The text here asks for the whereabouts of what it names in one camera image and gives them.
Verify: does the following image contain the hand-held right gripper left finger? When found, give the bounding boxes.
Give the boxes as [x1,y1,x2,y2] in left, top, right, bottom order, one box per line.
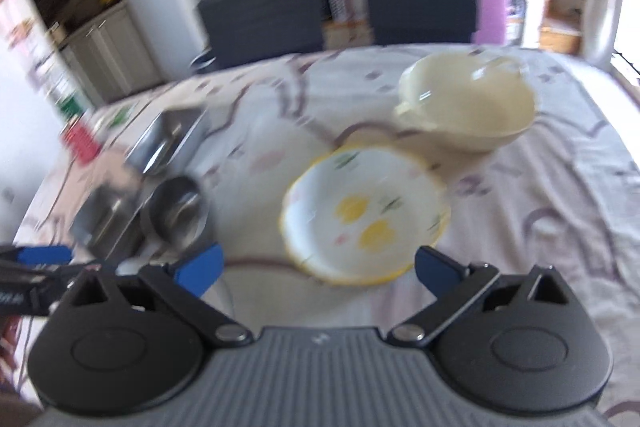
[47,243,253,350]

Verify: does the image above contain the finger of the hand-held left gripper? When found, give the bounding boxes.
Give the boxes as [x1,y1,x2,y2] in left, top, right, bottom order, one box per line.
[0,244,75,265]

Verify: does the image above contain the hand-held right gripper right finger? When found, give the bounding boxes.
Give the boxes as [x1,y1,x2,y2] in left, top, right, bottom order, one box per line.
[387,245,591,350]

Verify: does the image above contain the round steel bowl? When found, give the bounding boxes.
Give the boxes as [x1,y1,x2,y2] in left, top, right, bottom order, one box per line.
[140,176,211,253]

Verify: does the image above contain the wide steel tray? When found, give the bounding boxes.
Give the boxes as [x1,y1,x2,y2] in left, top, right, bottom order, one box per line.
[70,184,146,260]

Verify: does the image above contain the yellow rimmed floral plate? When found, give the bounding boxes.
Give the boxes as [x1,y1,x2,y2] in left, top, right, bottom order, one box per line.
[279,146,452,285]

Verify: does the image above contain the narrow steel tray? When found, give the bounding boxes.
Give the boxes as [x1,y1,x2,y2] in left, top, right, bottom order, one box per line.
[125,107,211,175]

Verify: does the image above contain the cream bowl with handles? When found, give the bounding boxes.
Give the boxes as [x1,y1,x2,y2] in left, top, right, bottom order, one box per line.
[392,52,538,152]

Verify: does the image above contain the red drink can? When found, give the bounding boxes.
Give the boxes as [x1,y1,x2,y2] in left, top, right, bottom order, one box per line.
[60,119,101,165]

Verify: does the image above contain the printed tablecloth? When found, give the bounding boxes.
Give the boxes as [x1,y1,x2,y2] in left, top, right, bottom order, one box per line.
[10,44,640,427]

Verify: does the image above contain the clear water bottle green label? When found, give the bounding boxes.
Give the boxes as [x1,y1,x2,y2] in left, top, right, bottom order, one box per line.
[45,72,86,122]

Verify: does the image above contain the green packet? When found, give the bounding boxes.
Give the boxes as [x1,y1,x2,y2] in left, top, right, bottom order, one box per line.
[102,104,133,125]

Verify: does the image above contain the grey trash bin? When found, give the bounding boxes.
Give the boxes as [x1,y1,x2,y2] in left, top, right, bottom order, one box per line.
[190,49,218,75]

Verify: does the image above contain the beige kitchen cabinet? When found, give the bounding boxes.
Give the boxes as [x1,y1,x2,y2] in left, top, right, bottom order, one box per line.
[60,2,161,105]

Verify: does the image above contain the dark grey chair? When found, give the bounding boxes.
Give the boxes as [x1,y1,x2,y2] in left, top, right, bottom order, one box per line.
[362,0,478,46]
[196,0,328,70]

